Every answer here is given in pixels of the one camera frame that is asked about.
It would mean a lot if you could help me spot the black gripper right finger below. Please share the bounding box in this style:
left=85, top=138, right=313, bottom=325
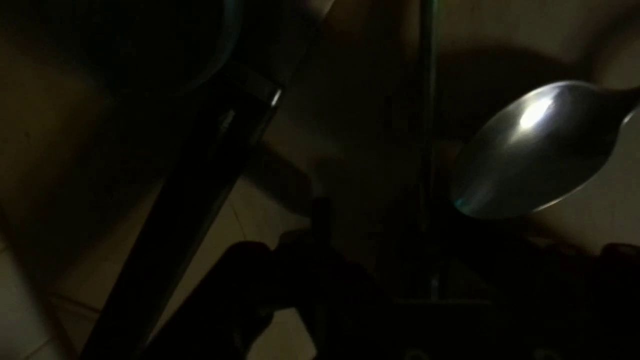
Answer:
left=425, top=257, right=449, bottom=305

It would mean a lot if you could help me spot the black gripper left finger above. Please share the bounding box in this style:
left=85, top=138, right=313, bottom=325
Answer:
left=311, top=194, right=335, bottom=253

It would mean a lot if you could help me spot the metal spoon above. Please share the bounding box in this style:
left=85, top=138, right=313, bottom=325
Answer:
left=449, top=78, right=640, bottom=223

